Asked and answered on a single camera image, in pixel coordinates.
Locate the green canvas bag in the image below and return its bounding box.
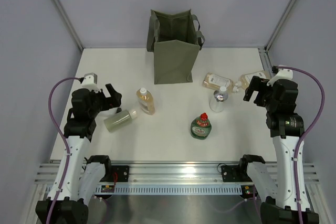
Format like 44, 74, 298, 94
146, 10, 205, 84

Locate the white slotted cable duct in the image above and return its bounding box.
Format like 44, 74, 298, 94
94, 185, 243, 195

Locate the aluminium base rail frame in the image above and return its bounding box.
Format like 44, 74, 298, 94
34, 160, 319, 185

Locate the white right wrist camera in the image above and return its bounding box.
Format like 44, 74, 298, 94
267, 65, 293, 87

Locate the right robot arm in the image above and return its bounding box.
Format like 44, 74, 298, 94
238, 76, 319, 223

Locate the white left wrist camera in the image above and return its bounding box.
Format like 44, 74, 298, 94
80, 72, 101, 93

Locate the clear bottle white cap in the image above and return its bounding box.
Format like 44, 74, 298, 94
209, 86, 228, 112

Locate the amber liquid bottle white cap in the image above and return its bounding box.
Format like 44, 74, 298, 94
136, 88, 155, 115

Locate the green Fairy dish soap bottle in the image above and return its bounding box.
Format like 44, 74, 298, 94
190, 113, 212, 140

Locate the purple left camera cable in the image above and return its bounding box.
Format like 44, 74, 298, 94
43, 76, 85, 224

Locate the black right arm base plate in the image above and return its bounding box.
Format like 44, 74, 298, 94
220, 164, 241, 183

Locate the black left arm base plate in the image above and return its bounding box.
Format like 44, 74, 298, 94
108, 165, 130, 183

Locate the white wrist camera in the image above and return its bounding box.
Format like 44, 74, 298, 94
267, 65, 293, 87
80, 72, 101, 93

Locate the amber refill pouch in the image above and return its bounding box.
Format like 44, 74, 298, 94
234, 70, 271, 91
202, 72, 239, 93

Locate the pale green bottle white cap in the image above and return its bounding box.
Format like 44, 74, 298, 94
104, 109, 138, 133

